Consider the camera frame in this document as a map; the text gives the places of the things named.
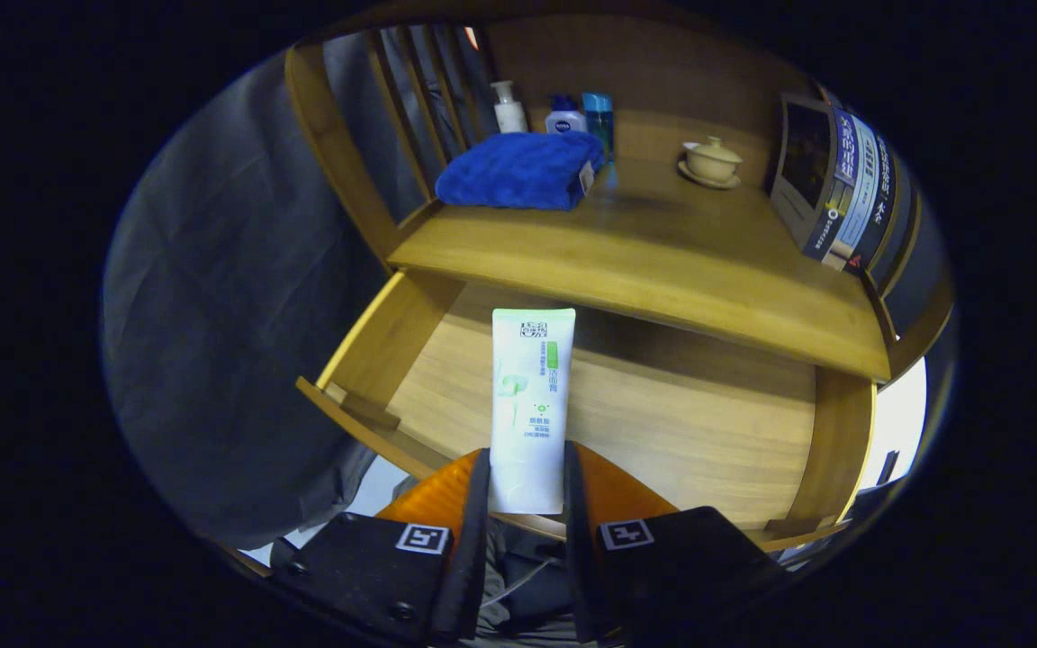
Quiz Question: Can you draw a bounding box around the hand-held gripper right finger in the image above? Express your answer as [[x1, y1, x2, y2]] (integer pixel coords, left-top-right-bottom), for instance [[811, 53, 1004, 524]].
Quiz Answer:
[[564, 441, 794, 644]]

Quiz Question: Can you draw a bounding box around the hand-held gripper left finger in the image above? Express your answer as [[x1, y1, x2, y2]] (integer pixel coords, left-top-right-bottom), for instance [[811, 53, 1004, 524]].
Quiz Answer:
[[268, 447, 492, 645]]

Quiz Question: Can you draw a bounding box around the white green cleanser tube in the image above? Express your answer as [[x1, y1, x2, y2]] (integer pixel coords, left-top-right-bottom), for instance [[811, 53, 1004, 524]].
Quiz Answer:
[[488, 308, 577, 516]]

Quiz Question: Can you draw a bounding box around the wooden drawer with black knob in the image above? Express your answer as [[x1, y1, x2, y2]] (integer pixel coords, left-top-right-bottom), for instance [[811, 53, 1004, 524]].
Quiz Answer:
[[295, 270, 878, 552]]

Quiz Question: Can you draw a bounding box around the wooden countertop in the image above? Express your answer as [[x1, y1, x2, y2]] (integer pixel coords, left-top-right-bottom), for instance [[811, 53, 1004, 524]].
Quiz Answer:
[[388, 157, 893, 382]]

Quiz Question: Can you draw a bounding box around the wooden cabinet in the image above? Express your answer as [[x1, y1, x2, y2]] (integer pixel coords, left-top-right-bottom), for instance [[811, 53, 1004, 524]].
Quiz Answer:
[[284, 13, 956, 383]]

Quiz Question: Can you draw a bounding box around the person's grey clothing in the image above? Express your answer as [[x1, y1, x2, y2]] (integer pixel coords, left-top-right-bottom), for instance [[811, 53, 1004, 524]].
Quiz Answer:
[[482, 515, 578, 645]]

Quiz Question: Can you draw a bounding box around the black backdrop cloth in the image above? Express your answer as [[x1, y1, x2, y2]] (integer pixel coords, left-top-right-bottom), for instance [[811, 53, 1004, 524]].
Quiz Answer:
[[103, 31, 956, 552]]

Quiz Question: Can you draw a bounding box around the blue folded towel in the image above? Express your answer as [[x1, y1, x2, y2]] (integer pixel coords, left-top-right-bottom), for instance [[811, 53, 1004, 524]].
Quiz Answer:
[[435, 131, 607, 212]]

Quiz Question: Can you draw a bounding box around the beige lidded teacup with saucer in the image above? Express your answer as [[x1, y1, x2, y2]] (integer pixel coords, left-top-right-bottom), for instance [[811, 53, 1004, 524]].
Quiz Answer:
[[678, 136, 744, 190]]

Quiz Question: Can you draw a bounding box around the white pump bottle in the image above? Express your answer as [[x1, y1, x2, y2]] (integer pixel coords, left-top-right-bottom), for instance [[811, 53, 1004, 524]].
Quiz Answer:
[[490, 80, 529, 134]]

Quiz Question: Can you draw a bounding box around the white bottle with blue cap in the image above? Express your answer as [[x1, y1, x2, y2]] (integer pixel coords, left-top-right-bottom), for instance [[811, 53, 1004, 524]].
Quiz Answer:
[[545, 94, 588, 135]]

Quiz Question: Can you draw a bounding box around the blue transparent bottle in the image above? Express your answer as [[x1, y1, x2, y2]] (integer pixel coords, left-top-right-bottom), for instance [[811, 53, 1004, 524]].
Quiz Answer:
[[582, 92, 616, 163]]

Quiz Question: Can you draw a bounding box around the book with blue spine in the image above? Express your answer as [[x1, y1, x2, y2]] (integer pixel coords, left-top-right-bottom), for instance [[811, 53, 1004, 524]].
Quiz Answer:
[[769, 93, 861, 262]]

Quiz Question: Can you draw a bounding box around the book with pale grey spine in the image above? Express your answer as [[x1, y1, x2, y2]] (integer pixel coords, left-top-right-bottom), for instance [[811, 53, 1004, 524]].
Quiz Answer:
[[825, 117, 884, 271]]

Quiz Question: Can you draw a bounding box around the book with black spine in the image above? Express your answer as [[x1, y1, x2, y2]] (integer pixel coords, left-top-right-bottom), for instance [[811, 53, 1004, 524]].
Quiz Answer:
[[847, 135, 902, 275]]

